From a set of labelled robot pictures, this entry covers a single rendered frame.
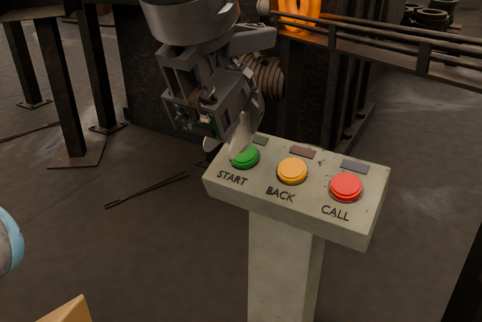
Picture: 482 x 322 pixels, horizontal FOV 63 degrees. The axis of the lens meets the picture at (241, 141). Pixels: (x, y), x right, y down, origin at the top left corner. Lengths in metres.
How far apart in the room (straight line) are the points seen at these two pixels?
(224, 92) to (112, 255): 0.97
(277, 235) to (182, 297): 0.62
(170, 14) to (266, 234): 0.36
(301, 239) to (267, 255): 0.08
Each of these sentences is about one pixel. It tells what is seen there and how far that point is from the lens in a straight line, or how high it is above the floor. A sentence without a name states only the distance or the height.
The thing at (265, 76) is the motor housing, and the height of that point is 0.50.
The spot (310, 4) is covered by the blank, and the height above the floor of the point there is 0.71.
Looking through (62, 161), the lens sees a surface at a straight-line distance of 1.80.
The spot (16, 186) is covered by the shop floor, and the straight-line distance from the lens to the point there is 1.74.
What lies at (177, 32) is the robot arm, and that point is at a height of 0.82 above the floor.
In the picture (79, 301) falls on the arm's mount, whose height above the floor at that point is 0.37.
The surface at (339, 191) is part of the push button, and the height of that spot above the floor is 0.61.
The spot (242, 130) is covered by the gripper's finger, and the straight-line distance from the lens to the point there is 0.50.
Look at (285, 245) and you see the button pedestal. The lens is 0.59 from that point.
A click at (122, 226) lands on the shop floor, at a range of 1.40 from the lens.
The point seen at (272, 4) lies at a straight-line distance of 1.14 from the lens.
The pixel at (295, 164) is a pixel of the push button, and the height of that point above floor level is 0.61.
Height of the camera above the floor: 0.91
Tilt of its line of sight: 31 degrees down
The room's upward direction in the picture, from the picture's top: straight up
